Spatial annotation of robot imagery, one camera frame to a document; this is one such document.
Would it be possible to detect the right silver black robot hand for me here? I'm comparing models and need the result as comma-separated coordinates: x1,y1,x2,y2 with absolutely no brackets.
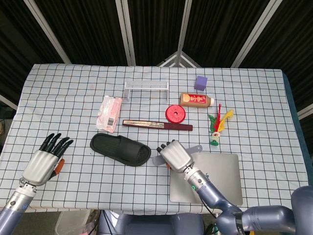
156,139,195,174

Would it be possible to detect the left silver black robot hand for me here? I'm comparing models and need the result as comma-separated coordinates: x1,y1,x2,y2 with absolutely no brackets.
22,133,74,187

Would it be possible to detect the black rubber slipper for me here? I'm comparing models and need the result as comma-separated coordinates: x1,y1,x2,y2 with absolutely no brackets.
89,133,152,167

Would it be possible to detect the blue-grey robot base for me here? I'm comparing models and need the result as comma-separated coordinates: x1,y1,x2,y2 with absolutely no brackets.
97,212,205,235

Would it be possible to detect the dark red folded fan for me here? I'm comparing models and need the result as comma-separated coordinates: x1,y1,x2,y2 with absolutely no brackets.
122,119,194,132

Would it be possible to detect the red round disc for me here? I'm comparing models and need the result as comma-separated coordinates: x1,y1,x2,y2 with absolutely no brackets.
165,104,187,123

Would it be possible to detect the silver closed laptop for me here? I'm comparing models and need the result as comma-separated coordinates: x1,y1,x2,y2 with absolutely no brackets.
169,153,244,206

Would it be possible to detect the colourful feather shuttlecock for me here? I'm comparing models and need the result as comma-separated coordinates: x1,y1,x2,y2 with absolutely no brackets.
207,103,234,147

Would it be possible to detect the brown drink bottle red label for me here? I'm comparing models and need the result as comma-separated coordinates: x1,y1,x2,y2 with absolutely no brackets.
179,93,216,108

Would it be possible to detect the clear plastic bin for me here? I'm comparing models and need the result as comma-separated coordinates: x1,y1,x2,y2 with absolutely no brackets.
55,210,91,235

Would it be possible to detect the purple foam cube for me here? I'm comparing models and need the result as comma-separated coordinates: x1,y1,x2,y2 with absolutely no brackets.
194,75,208,92

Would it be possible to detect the pink plastic packet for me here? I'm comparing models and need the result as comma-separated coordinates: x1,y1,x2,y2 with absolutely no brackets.
95,95,123,134

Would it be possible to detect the white triangular screen foot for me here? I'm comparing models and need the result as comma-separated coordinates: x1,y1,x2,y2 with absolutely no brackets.
156,50,202,68

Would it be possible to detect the white aluminium screen post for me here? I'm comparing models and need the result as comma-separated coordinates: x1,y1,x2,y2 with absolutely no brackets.
23,0,72,65
230,0,283,69
176,0,194,53
297,104,313,120
115,0,136,66
0,94,18,111

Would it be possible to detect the white wire mesh rack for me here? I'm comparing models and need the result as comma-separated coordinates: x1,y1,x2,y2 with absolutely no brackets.
124,81,170,103

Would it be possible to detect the black velcro arm strap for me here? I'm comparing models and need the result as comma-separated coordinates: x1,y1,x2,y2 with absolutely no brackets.
234,212,246,235

